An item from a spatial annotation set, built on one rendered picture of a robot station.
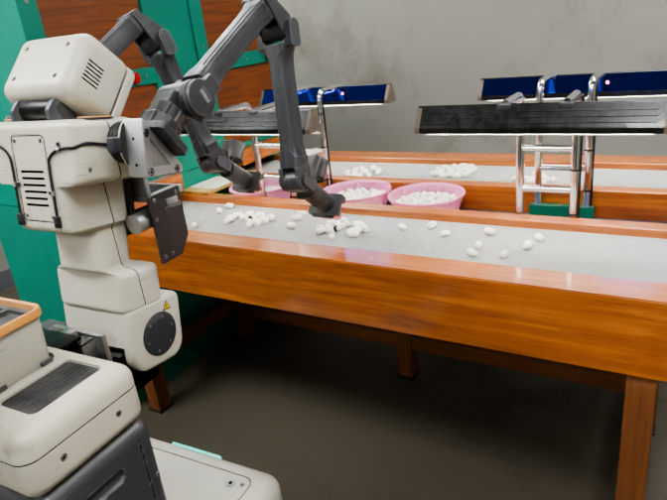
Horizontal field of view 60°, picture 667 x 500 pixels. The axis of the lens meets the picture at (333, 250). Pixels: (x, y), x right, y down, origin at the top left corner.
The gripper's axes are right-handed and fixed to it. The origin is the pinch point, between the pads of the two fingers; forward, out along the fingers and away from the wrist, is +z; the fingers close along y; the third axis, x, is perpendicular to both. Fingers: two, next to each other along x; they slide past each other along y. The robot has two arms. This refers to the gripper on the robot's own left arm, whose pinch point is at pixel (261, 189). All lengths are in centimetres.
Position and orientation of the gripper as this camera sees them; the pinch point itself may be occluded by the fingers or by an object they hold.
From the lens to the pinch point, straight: 202.7
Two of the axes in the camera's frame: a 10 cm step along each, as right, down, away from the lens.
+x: -2.0, 9.6, -1.9
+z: 4.5, 2.6, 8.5
